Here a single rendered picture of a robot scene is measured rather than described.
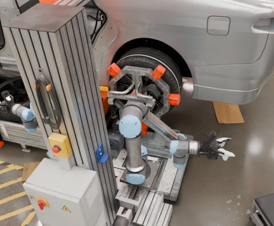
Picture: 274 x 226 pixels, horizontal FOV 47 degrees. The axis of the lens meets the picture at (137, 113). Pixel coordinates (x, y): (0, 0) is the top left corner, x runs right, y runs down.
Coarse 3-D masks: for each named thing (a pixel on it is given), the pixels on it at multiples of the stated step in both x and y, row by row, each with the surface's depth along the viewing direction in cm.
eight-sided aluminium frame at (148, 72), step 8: (120, 72) 271; (128, 72) 268; (136, 72) 265; (144, 72) 263; (152, 72) 264; (112, 80) 280; (152, 80) 265; (160, 80) 268; (112, 88) 286; (160, 88) 268; (168, 88) 269; (168, 96) 273; (120, 104) 297; (168, 104) 278; (160, 112) 285
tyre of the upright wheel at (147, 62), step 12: (144, 48) 280; (120, 60) 281; (132, 60) 270; (144, 60) 266; (156, 60) 269; (168, 60) 277; (168, 72) 269; (180, 72) 287; (168, 84) 273; (180, 84) 287
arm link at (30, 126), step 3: (33, 120) 219; (36, 120) 222; (24, 123) 217; (27, 123) 217; (30, 123) 218; (33, 123) 220; (36, 123) 222; (24, 126) 222; (27, 126) 219; (30, 126) 219; (33, 126) 221; (36, 126) 225; (27, 129) 220; (30, 129) 220; (33, 129) 222; (30, 132) 222
